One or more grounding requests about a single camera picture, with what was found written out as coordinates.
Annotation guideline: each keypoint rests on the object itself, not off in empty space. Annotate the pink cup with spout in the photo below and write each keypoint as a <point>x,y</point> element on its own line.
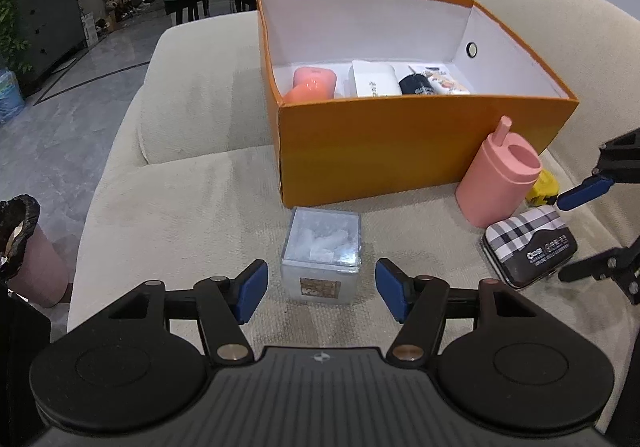
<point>492,187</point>

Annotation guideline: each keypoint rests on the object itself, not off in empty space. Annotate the orange cardboard box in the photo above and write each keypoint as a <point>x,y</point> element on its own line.
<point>375,152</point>

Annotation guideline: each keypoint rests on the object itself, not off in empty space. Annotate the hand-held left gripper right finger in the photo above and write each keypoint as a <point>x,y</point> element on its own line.
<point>390,292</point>

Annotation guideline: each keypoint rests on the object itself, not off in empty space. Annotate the white rectangular box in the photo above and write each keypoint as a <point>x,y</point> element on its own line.
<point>372,77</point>

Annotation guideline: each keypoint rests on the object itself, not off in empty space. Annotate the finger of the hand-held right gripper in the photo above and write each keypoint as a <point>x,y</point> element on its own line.
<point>600,264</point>
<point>582,194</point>

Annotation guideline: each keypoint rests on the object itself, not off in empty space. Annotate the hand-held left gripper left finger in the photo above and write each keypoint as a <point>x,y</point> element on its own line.
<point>252,289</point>

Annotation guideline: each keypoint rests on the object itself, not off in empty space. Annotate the yellow tape measure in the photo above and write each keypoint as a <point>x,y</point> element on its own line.
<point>542,189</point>

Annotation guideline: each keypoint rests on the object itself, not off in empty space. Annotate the plaid tin case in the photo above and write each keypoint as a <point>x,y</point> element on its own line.
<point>525,237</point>

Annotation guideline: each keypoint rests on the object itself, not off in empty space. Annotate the large blue water bottle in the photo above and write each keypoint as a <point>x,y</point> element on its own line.
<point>10,97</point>

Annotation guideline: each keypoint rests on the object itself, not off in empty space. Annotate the trailing green ivy plant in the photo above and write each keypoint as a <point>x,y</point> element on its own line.
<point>10,22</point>

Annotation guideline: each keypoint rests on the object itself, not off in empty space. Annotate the clear plastic box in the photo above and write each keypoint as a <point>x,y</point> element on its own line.
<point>320,242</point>

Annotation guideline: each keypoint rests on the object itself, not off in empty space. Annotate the pink trash bin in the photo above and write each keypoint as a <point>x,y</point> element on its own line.
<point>45,267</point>

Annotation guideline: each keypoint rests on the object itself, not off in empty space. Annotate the white illustrated packet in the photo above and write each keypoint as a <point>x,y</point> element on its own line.
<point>450,84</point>

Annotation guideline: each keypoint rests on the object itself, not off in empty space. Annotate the navy blue pouch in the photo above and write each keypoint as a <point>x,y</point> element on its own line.
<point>415,84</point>

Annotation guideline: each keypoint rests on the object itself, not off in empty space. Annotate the pink peanut-shaped case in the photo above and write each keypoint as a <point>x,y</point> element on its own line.
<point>310,84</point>

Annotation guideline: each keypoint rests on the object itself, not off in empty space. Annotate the white carton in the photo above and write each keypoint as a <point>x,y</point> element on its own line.
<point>89,29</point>

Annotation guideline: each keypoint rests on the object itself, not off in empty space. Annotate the black dining chair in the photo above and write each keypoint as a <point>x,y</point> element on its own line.
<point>182,12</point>

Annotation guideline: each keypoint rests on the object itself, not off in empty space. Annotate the beige fabric sofa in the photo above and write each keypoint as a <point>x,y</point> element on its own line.
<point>200,207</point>

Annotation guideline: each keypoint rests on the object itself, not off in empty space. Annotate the black trash bag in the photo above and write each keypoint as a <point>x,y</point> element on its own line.
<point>22,217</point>

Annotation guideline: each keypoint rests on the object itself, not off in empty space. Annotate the dark grey cabinet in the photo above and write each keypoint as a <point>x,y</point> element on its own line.
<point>45,32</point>

